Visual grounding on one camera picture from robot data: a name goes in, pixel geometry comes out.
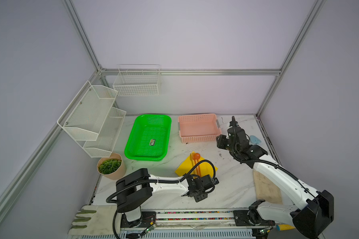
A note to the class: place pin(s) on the left green-striped work glove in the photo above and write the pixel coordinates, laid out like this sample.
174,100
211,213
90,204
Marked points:
96,221

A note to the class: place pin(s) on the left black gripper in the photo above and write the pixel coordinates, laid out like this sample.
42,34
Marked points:
203,196

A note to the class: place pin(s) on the potted green succulent plant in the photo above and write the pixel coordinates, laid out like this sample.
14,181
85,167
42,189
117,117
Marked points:
112,167

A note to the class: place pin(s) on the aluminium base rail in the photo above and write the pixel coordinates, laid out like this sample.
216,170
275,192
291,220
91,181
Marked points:
192,224

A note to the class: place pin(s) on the yellow paper napkin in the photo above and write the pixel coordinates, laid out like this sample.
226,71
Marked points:
186,166

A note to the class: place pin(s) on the orange plastic fork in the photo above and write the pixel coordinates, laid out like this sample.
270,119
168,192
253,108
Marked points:
193,159

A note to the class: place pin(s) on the green plastic basket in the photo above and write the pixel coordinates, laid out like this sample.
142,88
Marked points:
145,128

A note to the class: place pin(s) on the blue yellow garden fork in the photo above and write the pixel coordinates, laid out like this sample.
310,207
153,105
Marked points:
284,227

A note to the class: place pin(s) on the orange plastic spoon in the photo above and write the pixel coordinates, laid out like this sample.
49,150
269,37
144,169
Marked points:
197,156

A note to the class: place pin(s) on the light blue garden trowel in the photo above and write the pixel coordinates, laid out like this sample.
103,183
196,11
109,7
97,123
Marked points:
255,140

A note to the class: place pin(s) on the white mesh two-tier shelf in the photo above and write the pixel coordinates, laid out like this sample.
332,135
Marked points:
93,121

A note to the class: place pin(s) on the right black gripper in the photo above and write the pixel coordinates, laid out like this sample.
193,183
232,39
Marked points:
220,140

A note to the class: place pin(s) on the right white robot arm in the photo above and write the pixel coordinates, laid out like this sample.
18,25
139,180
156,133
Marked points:
311,212

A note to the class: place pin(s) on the white wire wall basket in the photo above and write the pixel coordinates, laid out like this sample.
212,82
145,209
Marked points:
138,80

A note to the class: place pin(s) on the pink plastic basket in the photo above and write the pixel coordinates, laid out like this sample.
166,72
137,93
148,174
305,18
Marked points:
198,128

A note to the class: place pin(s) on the right beige work glove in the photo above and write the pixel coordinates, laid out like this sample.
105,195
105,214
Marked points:
265,189

